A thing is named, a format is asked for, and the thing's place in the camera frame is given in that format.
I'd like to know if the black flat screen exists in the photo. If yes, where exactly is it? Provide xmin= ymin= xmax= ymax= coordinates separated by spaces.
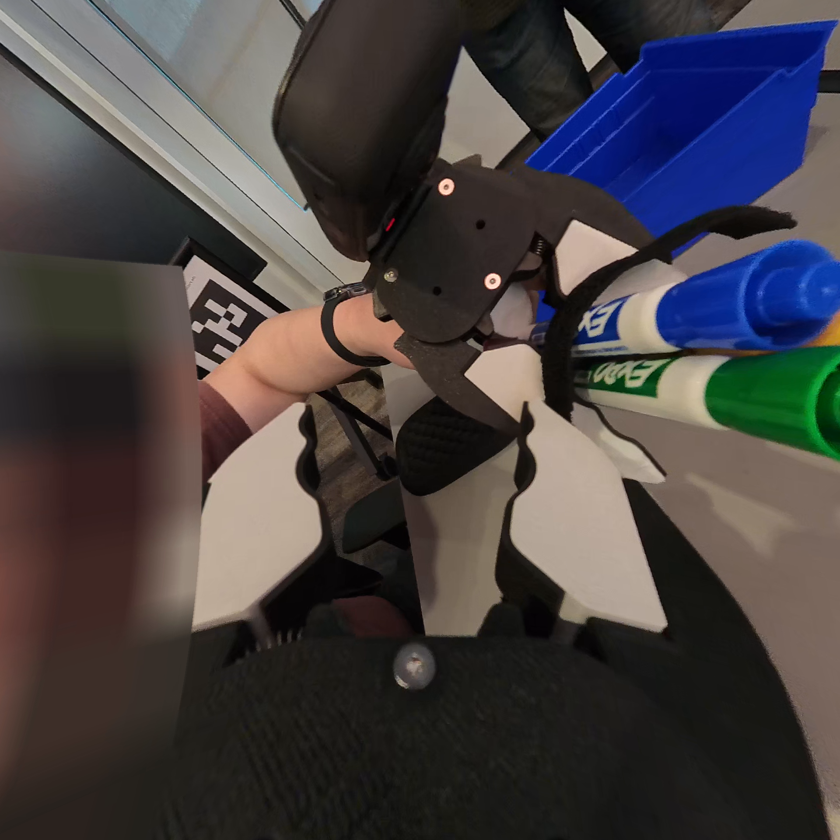
xmin=0 ymin=46 xmax=269 ymax=280

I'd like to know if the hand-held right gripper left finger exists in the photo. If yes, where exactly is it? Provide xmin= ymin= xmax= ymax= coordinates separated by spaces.
xmin=192 ymin=402 xmax=383 ymax=649

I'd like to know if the person's left forearm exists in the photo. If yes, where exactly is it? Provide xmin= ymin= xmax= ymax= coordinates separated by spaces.
xmin=197 ymin=379 xmax=256 ymax=488

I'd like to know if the blue dry erase marker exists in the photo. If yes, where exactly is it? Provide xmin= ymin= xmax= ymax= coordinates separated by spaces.
xmin=528 ymin=239 xmax=840 ymax=358

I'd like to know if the green dry erase marker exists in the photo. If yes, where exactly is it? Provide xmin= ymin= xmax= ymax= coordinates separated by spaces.
xmin=570 ymin=346 xmax=840 ymax=462

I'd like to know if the blue plastic bin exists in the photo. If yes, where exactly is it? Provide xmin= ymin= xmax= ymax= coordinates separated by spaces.
xmin=524 ymin=18 xmax=840 ymax=257

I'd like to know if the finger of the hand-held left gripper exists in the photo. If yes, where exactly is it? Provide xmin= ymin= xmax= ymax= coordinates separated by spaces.
xmin=466 ymin=340 xmax=668 ymax=487
xmin=555 ymin=220 xmax=685 ymax=298

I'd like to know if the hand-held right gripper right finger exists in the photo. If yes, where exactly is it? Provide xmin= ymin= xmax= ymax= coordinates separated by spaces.
xmin=482 ymin=400 xmax=670 ymax=644

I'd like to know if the black hook-and-loop strap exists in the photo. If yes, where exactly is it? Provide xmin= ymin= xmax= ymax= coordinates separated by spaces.
xmin=539 ymin=205 xmax=799 ymax=431

